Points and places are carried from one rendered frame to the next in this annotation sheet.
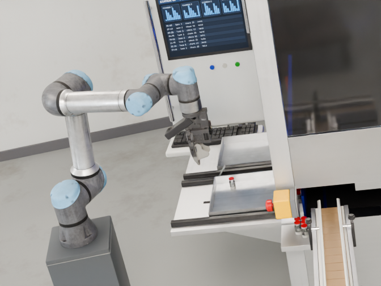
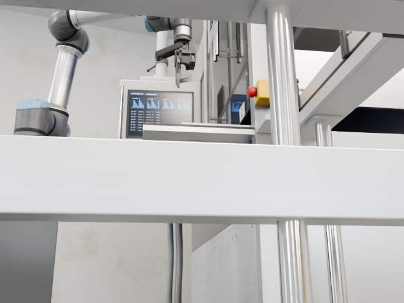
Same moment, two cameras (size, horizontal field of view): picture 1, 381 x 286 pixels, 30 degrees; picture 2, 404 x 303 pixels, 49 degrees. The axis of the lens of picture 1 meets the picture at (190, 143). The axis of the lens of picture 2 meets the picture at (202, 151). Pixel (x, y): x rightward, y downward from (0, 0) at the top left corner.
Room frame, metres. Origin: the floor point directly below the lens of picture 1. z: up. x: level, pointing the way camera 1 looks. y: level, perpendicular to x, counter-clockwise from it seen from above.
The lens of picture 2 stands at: (0.73, 0.46, 0.32)
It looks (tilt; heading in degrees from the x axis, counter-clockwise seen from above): 17 degrees up; 340
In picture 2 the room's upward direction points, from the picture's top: straight up
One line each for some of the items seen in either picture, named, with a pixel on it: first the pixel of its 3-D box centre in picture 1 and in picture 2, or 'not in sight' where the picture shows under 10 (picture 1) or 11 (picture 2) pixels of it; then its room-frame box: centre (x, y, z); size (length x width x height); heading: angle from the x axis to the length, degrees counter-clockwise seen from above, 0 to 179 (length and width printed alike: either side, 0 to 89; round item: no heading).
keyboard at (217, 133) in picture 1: (214, 135); not in sight; (3.02, -0.12, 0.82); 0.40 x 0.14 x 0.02; 75
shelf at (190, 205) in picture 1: (242, 178); (198, 157); (2.46, -0.17, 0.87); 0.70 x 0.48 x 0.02; 167
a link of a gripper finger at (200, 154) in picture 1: (200, 154); (183, 75); (2.23, -0.03, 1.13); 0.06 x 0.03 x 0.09; 77
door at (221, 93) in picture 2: not in sight; (220, 67); (2.78, -0.42, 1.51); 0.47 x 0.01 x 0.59; 167
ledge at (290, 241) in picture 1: (302, 236); (279, 124); (1.99, -0.30, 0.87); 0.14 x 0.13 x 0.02; 77
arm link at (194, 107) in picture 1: (190, 104); (182, 36); (2.25, -0.03, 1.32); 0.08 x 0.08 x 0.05
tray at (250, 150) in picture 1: (260, 150); not in sight; (2.62, -0.28, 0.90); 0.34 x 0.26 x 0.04; 77
